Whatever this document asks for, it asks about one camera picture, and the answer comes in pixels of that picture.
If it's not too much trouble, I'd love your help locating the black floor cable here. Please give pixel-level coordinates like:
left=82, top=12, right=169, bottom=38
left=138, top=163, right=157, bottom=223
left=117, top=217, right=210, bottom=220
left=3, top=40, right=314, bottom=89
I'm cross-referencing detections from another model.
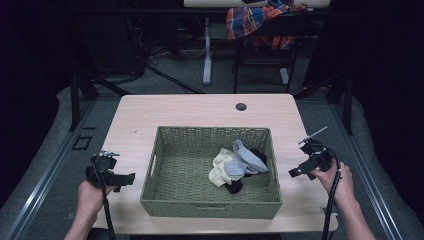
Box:
left=145, top=63, right=205, bottom=95

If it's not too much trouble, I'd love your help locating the black chair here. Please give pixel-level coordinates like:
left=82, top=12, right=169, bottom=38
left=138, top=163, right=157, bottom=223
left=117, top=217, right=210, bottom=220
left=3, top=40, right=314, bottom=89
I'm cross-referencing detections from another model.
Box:
left=231, top=13, right=303, bottom=95

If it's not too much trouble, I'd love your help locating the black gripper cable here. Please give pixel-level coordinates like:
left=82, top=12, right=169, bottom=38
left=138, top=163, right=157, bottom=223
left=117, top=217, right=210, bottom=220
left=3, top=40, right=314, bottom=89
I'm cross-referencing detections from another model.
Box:
left=320, top=145, right=343, bottom=240
left=90, top=156, right=117, bottom=240

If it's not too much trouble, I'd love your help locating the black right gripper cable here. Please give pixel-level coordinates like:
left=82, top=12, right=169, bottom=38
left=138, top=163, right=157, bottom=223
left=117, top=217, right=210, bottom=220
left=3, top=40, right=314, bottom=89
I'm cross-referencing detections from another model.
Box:
left=320, top=145, right=343, bottom=240

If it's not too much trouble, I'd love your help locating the light blue sock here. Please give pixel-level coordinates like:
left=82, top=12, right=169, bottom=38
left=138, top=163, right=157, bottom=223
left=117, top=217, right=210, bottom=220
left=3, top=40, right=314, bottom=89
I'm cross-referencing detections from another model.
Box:
left=223, top=138, right=270, bottom=177

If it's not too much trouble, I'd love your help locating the person's right hand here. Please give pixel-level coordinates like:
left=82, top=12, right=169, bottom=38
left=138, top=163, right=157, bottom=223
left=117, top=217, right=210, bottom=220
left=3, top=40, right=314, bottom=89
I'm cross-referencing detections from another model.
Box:
left=310, top=161, right=356, bottom=205

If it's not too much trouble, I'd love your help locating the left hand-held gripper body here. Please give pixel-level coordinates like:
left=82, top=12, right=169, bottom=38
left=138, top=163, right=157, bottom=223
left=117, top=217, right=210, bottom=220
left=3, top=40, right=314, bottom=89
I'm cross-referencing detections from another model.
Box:
left=85, top=149, right=121, bottom=190

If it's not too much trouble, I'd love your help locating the plaid cloth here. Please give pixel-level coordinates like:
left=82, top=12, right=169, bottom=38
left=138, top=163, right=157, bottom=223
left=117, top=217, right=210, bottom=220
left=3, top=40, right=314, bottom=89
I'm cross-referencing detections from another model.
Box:
left=225, top=0, right=308, bottom=51

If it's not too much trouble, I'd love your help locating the black sock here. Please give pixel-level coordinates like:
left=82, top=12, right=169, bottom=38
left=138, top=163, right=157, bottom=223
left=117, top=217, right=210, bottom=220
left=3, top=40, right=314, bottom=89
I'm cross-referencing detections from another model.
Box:
left=248, top=148, right=268, bottom=166
left=223, top=179, right=245, bottom=195

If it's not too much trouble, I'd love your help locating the cream sock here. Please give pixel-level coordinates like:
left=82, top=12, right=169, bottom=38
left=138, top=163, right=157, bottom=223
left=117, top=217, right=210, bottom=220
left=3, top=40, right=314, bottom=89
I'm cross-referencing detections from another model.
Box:
left=208, top=147, right=247, bottom=189

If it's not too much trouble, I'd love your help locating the black metal stand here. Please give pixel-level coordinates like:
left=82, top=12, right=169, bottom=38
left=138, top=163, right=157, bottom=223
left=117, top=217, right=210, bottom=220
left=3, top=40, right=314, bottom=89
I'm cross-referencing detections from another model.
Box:
left=293, top=71, right=355, bottom=136
left=67, top=68, right=132, bottom=133

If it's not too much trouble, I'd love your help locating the white desk leg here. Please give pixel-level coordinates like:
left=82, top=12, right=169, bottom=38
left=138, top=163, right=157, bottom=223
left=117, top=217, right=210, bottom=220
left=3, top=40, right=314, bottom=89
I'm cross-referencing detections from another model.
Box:
left=202, top=16, right=214, bottom=86

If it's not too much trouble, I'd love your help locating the person's left hand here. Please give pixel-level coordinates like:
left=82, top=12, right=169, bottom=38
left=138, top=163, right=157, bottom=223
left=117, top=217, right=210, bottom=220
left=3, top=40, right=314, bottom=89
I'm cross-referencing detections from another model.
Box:
left=77, top=179, right=115, bottom=217

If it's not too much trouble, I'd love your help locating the metal floor rail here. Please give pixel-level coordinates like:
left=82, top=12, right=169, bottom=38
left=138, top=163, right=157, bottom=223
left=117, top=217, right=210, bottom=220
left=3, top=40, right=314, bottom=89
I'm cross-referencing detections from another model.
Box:
left=0, top=99, right=98, bottom=240
left=330, top=99, right=405, bottom=240

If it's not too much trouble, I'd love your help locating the green woven basket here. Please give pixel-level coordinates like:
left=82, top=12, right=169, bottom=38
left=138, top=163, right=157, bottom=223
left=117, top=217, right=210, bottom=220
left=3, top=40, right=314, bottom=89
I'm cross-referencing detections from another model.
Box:
left=139, top=125, right=284, bottom=220

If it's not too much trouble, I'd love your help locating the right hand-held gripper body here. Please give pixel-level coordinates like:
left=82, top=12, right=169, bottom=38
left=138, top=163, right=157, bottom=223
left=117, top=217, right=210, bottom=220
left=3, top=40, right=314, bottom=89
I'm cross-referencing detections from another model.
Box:
left=297, top=125, right=335, bottom=174

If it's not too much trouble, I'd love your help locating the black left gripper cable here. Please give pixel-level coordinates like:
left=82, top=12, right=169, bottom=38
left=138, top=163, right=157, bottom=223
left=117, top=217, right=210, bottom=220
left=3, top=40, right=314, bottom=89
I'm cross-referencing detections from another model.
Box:
left=90, top=156, right=117, bottom=240

